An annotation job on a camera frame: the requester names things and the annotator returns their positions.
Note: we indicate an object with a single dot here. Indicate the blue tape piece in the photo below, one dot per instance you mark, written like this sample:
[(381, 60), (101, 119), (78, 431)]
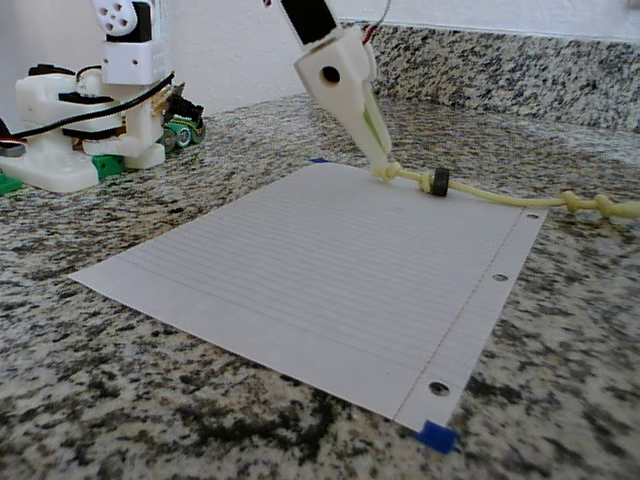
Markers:
[(319, 161), (437, 436)]

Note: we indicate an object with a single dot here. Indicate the black hex nut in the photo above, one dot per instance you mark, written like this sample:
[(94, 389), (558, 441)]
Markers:
[(441, 182)]

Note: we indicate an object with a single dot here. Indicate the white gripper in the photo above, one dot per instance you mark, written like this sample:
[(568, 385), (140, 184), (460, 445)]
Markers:
[(336, 85)]

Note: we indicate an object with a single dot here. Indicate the green black clamp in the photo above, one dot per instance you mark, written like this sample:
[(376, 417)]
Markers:
[(182, 135)]

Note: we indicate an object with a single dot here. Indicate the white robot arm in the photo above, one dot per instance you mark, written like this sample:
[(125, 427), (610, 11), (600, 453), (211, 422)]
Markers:
[(132, 62)]

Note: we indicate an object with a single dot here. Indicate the green table clamp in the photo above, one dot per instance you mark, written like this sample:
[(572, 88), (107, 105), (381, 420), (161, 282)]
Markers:
[(9, 185), (107, 167)]

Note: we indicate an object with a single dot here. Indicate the lined white paper sheet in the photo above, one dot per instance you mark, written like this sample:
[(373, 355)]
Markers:
[(325, 280)]

